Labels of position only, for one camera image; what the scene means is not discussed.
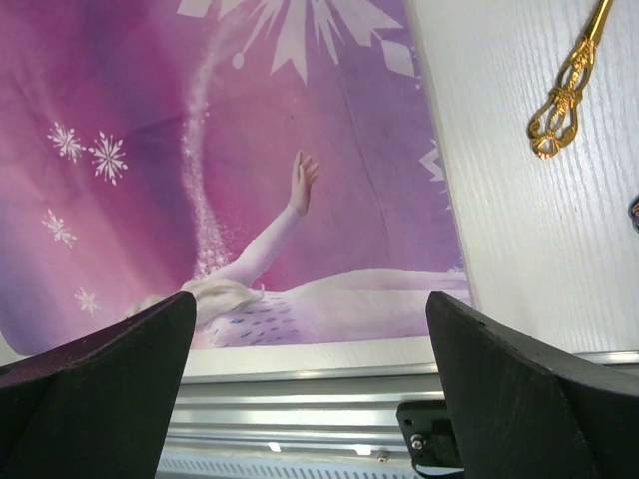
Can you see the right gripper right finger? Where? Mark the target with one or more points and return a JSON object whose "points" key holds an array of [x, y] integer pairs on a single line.
{"points": [[521, 408]]}

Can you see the aluminium mounting rail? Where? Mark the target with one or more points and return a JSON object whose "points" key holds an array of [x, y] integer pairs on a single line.
{"points": [[312, 413]]}

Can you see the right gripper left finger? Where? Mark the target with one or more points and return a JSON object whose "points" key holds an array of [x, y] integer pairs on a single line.
{"points": [[99, 406]]}

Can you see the gold fork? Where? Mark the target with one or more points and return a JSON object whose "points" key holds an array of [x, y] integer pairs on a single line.
{"points": [[555, 124]]}

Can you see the perforated grey cable duct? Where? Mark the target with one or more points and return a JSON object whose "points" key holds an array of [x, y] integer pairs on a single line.
{"points": [[202, 465]]}

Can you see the purple Frozen placemat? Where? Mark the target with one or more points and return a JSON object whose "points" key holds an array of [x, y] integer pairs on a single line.
{"points": [[282, 149]]}

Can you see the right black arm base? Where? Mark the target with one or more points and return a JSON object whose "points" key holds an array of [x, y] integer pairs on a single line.
{"points": [[428, 434]]}

